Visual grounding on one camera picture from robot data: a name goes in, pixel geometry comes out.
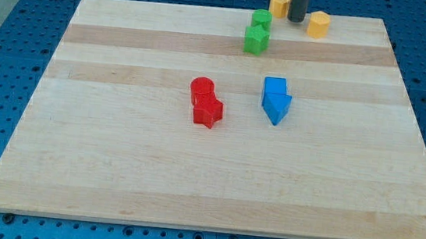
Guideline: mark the blue cube block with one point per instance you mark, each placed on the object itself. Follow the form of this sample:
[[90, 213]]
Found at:
[[273, 85]]

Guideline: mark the yellow hexagon block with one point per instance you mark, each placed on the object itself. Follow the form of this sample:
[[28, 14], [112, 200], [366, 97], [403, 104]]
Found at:
[[318, 25]]

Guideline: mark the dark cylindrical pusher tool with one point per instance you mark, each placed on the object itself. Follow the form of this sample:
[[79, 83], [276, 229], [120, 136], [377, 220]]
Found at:
[[297, 10]]

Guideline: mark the blue triangle block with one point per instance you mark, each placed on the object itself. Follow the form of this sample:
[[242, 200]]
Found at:
[[276, 106]]

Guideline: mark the wooden board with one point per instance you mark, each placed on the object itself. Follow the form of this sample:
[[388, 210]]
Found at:
[[108, 134]]

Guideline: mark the green star block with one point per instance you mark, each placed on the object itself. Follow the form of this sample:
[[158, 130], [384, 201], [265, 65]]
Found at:
[[255, 40]]

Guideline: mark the red cylinder block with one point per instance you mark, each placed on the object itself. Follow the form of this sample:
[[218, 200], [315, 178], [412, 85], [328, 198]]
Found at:
[[200, 88]]

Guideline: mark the red star block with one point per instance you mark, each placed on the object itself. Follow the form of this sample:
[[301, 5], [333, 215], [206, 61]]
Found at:
[[207, 110]]

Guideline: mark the green cylinder block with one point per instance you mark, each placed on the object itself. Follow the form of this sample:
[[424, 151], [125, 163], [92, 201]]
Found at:
[[263, 18]]

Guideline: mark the yellow heart block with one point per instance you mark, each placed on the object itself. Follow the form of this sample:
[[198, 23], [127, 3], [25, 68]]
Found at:
[[279, 8]]

